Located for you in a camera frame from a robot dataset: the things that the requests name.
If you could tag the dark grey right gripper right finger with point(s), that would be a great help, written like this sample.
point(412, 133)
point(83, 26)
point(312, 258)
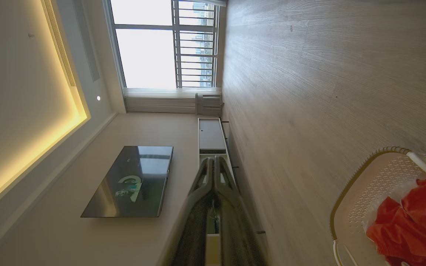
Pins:
point(235, 221)

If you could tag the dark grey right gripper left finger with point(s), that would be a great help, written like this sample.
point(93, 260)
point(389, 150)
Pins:
point(194, 207)

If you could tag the red cloth garment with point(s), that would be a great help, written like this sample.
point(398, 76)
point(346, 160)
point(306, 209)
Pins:
point(412, 225)

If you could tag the black flat screen television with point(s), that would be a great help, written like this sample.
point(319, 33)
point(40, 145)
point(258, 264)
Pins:
point(135, 181)

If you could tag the white low TV cabinet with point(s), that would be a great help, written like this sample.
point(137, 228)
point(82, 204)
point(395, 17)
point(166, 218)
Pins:
point(211, 135)

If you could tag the white sheer curtain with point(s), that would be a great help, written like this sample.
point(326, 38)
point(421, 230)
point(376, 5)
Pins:
point(161, 100)

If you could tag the white perforated laundry basket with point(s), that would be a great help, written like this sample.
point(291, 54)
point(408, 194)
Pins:
point(368, 192)

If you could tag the large window with railing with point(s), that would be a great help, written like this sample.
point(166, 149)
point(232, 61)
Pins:
point(146, 55)

